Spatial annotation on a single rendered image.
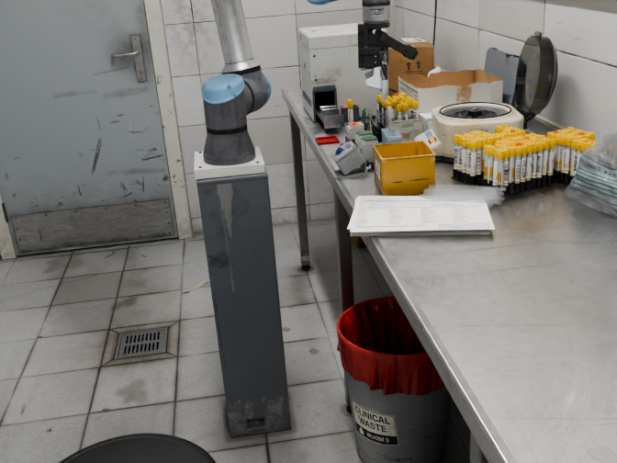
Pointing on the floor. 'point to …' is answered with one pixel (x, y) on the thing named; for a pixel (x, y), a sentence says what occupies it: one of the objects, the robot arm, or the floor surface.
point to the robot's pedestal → (245, 301)
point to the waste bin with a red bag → (391, 386)
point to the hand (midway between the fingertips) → (385, 96)
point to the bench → (499, 309)
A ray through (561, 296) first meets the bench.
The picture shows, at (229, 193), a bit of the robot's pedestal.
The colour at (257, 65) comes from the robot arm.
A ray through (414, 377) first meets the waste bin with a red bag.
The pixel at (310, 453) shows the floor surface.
